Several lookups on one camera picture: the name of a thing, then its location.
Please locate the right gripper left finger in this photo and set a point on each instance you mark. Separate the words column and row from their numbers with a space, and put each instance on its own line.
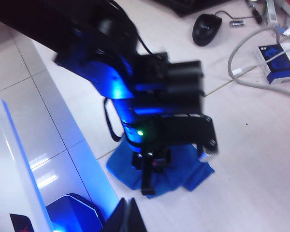
column 117, row 217

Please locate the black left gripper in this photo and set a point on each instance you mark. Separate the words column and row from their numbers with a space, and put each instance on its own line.
column 178, row 130

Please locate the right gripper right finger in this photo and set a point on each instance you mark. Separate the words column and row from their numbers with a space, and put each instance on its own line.
column 135, row 220

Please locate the blue cleaning rag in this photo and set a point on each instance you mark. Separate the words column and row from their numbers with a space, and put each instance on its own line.
column 122, row 170

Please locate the left robot arm black blue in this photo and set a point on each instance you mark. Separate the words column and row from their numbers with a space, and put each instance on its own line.
column 62, row 29

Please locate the blue lit robot block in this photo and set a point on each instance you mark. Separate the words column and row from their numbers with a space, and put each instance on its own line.
column 72, row 212

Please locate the black computer mouse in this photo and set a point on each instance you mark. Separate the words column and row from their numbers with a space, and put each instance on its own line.
column 206, row 30

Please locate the white and blue carton box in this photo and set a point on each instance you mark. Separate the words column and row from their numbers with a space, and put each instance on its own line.
column 280, row 64

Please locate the silver USB stick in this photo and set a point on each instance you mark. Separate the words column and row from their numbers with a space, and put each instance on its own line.
column 237, row 23

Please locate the black keyboard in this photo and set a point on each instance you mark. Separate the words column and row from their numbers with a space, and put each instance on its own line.
column 183, row 6

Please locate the small white green box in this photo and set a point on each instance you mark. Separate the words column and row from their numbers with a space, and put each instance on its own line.
column 271, row 12

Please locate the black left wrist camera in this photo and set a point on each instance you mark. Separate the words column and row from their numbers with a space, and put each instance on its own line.
column 178, row 79

